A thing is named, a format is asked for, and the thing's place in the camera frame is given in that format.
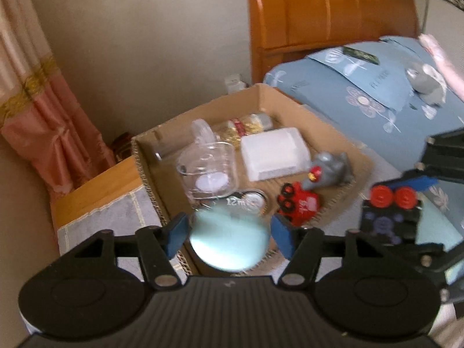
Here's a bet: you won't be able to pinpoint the red wooden toy truck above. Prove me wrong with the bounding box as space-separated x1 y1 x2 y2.
277 182 320 226

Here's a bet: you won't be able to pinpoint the black toy car red wheels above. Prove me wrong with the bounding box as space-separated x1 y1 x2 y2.
359 185 422 246

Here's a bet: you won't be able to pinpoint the clear plastic tape dispenser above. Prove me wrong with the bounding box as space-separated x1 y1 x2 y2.
175 142 239 201

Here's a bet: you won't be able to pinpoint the grey elephant toy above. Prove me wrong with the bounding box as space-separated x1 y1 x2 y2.
301 152 354 191

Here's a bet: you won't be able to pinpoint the white translucent plastic box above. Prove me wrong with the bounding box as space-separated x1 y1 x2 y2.
240 127 311 182

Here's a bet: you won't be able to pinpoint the teal yellow cloth mat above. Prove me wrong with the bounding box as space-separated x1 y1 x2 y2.
416 196 463 250

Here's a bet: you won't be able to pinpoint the grey plush toy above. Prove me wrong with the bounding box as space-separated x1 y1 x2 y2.
406 63 447 106

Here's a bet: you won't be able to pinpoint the wooden nightstand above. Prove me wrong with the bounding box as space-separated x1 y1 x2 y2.
50 156 142 232

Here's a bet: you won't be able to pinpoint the cardboard box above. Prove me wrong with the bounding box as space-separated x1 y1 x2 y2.
130 82 376 276

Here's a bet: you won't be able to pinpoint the empty clear plastic bottle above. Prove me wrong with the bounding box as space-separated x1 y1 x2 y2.
153 119 217 161

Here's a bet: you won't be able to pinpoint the blue floral pillow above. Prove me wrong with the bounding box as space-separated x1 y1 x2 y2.
263 36 463 171

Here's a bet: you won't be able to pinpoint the bottle of gold capsules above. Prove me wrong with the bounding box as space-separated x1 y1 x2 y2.
213 112 274 148

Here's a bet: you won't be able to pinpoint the pink gold curtain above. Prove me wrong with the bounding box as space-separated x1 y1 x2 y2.
1 0 116 198

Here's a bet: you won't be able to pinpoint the wooden headboard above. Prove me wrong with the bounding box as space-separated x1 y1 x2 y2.
249 0 419 83

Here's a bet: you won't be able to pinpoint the white wall plug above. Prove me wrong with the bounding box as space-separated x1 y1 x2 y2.
224 74 247 94

